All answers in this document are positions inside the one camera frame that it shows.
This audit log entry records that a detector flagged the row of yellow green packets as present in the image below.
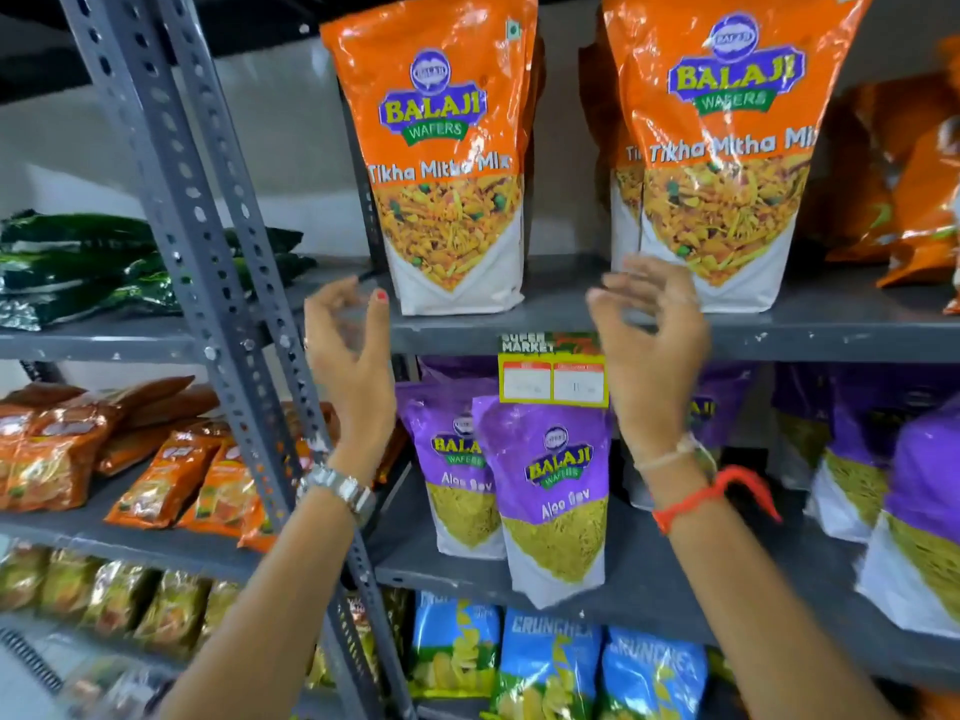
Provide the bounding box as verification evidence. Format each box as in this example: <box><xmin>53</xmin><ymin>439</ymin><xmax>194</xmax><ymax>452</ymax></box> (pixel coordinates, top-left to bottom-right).
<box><xmin>0</xmin><ymin>543</ymin><xmax>243</xmax><ymax>658</ymax></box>

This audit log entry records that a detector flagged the orange thread wristband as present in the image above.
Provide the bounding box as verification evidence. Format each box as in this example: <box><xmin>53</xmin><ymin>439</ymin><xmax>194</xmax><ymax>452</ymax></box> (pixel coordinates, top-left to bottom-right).
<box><xmin>651</xmin><ymin>464</ymin><xmax>783</xmax><ymax>537</ymax></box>

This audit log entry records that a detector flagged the person's right forearm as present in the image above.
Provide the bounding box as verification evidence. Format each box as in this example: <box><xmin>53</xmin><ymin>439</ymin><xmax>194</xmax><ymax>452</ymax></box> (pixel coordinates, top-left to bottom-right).
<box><xmin>637</xmin><ymin>449</ymin><xmax>905</xmax><ymax>720</ymax></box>

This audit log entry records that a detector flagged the row of purple snack packets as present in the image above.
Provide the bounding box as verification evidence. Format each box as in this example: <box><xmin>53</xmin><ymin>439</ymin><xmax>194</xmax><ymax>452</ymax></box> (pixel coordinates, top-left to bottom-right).
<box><xmin>396</xmin><ymin>357</ymin><xmax>960</xmax><ymax>640</ymax></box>

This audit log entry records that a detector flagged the person's right hand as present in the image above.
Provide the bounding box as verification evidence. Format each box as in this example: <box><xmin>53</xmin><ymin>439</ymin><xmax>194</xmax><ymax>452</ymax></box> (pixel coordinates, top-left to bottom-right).
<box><xmin>585</xmin><ymin>253</ymin><xmax>714</xmax><ymax>463</ymax></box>

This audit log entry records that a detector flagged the white thread bracelet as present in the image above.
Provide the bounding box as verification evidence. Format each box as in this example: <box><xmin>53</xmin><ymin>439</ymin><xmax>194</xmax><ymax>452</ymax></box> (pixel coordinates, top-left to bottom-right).
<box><xmin>633</xmin><ymin>433</ymin><xmax>718</xmax><ymax>481</ymax></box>

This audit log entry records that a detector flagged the large orange snack packet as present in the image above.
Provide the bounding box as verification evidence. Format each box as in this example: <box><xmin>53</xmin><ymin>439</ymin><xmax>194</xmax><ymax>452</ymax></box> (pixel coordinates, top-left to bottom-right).
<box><xmin>602</xmin><ymin>0</ymin><xmax>876</xmax><ymax>315</ymax></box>
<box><xmin>321</xmin><ymin>0</ymin><xmax>540</xmax><ymax>318</ymax></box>
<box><xmin>801</xmin><ymin>35</ymin><xmax>960</xmax><ymax>252</ymax></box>
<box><xmin>577</xmin><ymin>22</ymin><xmax>648</xmax><ymax>275</ymax></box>
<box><xmin>825</xmin><ymin>115</ymin><xmax>960</xmax><ymax>290</ymax></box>

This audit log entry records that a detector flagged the stack of dark green packets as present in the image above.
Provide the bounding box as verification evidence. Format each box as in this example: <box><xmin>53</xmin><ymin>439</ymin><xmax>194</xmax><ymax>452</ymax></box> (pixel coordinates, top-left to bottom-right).
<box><xmin>0</xmin><ymin>209</ymin><xmax>318</xmax><ymax>333</ymax></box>

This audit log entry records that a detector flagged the person's left hand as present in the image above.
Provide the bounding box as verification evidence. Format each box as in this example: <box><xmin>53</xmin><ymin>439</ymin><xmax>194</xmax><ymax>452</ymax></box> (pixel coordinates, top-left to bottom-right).
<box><xmin>303</xmin><ymin>275</ymin><xmax>399</xmax><ymax>486</ymax></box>

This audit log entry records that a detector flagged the gray slotted metal shelf rack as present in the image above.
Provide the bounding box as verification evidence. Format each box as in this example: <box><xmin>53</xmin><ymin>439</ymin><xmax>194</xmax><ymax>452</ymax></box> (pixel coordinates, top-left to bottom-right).
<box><xmin>0</xmin><ymin>0</ymin><xmax>385</xmax><ymax>720</ymax></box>
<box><xmin>153</xmin><ymin>0</ymin><xmax>960</xmax><ymax>720</ymax></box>

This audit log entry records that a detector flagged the silver metal wristwatch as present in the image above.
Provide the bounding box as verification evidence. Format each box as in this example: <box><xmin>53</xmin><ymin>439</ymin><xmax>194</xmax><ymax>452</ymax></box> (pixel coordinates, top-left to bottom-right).
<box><xmin>296</xmin><ymin>463</ymin><xmax>378</xmax><ymax>528</ymax></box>

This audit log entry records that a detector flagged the pile of clear wrapped packets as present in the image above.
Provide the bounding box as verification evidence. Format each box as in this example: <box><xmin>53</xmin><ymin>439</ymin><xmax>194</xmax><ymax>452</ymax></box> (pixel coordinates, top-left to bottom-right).
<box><xmin>58</xmin><ymin>655</ymin><xmax>175</xmax><ymax>720</ymax></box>

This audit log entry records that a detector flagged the person's left forearm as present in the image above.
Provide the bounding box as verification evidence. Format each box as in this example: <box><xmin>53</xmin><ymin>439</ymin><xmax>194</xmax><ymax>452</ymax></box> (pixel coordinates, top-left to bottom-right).
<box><xmin>156</xmin><ymin>487</ymin><xmax>370</xmax><ymax>720</ymax></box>

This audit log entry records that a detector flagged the pile of small orange packets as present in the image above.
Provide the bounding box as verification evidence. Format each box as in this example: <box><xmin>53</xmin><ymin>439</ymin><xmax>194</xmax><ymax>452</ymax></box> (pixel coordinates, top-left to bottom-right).
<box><xmin>0</xmin><ymin>376</ymin><xmax>411</xmax><ymax>555</ymax></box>

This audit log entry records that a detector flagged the yellow and red shelf label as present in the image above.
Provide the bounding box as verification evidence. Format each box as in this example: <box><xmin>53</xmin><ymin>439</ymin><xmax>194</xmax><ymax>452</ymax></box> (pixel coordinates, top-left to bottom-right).
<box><xmin>497</xmin><ymin>331</ymin><xmax>610</xmax><ymax>409</ymax></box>

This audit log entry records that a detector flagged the blue chips packet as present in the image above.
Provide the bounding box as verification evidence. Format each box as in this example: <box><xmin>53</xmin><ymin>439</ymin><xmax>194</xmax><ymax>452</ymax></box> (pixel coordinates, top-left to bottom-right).
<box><xmin>483</xmin><ymin>608</ymin><xmax>604</xmax><ymax>720</ymax></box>
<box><xmin>408</xmin><ymin>592</ymin><xmax>503</xmax><ymax>700</ymax></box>
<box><xmin>598</xmin><ymin>628</ymin><xmax>711</xmax><ymax>720</ymax></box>

